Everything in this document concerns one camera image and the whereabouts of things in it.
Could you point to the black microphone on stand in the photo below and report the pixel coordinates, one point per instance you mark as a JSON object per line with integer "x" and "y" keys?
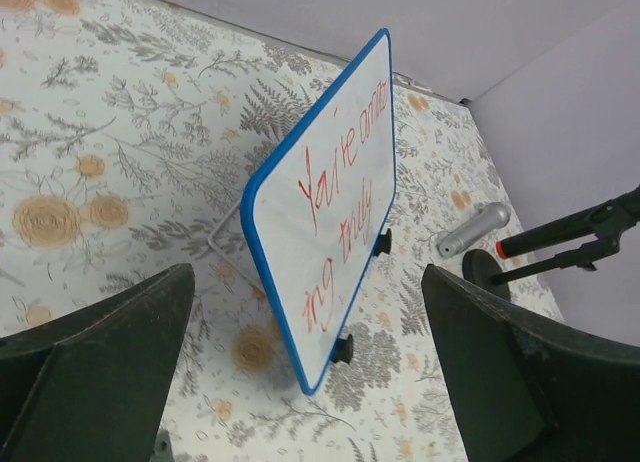
{"x": 605, "y": 223}

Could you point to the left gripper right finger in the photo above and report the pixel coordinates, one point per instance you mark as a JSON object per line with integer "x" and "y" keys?
{"x": 524, "y": 387}

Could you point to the blue framed whiteboard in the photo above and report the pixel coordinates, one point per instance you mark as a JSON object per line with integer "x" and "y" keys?
{"x": 337, "y": 164}

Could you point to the floral table mat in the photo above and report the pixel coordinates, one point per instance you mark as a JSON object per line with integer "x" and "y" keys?
{"x": 128, "y": 132}

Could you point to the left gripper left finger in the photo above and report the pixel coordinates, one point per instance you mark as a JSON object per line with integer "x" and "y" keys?
{"x": 92, "y": 385}

